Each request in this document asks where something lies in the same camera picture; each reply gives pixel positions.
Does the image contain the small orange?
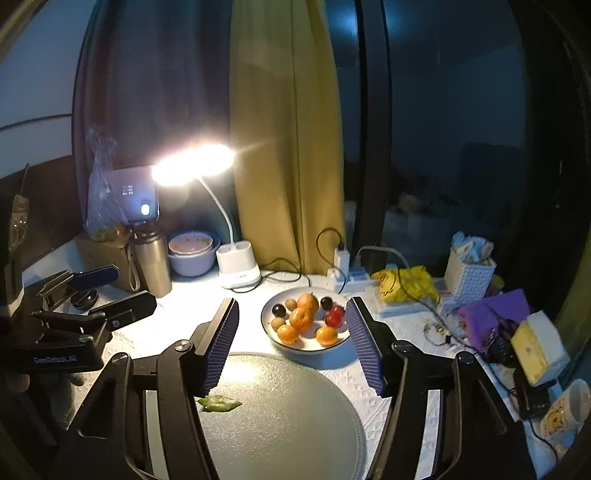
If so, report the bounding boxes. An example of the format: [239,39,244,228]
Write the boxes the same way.
[276,324,300,345]
[315,326,339,347]

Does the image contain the red tomato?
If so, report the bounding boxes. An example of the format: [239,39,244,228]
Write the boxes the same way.
[324,312,342,329]
[325,305,345,328]

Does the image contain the large dimpled orange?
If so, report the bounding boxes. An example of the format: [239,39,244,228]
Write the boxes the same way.
[290,308,315,332]

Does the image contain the dark plum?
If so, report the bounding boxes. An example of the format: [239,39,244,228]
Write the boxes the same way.
[321,296,334,311]
[271,304,287,318]

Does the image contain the orange with stem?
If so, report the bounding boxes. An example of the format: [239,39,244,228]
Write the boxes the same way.
[297,293,320,317]

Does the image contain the black small bowls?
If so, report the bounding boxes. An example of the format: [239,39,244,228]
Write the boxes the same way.
[70,289,99,312]

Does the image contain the cardboard box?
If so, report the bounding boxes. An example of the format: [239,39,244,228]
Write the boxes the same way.
[74,233,140,293]

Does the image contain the plastic bag of fruit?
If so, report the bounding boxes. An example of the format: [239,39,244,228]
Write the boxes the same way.
[84,125,127,242]

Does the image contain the steel travel tumbler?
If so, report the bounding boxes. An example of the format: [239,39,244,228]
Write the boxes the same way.
[130,223,172,298]

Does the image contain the white tablecloth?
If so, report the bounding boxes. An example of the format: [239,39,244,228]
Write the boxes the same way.
[20,239,565,480]

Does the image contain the purple cloth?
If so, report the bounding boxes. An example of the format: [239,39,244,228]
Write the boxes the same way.
[459,289,531,353]

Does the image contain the tablet screen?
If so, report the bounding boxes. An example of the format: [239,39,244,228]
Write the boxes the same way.
[107,166,159,225]

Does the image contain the yellow tissue box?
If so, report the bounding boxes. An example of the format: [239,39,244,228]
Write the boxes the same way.
[510,311,570,387]

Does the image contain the white flat box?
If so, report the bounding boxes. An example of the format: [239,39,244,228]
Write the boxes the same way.
[363,289,437,319]

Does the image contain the lavender bowl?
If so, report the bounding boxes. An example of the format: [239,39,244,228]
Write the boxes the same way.
[168,230,221,277]

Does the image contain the white smiley mug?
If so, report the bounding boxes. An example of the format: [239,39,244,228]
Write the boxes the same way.
[540,379,590,442]

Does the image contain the green leaf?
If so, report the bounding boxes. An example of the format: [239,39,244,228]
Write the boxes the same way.
[197,395,242,413]

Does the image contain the white woven basket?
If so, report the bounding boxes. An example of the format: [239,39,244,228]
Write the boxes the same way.
[444,231,497,307]

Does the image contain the yellow snack bag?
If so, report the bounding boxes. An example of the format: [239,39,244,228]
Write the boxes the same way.
[370,265,440,304]

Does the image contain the round grey placemat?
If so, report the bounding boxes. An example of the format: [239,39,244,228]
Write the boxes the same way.
[198,354,367,479]

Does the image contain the white desk lamp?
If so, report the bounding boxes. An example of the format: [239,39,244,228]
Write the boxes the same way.
[151,143,262,291]

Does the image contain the white power strip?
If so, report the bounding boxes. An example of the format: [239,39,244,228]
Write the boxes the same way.
[327,268,374,291]

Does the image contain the white plate dark rim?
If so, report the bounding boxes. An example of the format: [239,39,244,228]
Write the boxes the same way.
[260,287,349,355]

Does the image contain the white charger plug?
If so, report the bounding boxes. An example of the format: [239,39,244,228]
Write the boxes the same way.
[334,247,351,278]

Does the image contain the yellow curtain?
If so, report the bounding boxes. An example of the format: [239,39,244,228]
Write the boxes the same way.
[229,1,345,275]

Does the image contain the white cable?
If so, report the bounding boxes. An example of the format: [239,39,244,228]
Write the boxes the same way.
[355,245,412,273]

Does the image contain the black cable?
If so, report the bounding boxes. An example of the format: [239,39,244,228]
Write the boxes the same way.
[230,227,352,296]

